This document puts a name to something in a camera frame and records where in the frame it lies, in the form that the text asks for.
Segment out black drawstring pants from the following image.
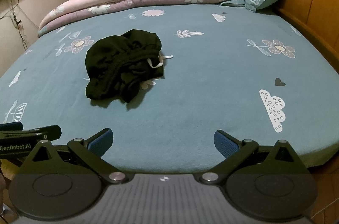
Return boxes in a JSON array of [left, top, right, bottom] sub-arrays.
[[85, 29, 164, 103]]

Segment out teal patterned bed sheet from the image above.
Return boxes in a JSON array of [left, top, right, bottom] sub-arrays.
[[1, 4, 338, 173]]

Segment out wall cables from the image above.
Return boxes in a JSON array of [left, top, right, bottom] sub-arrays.
[[0, 0, 39, 51]]

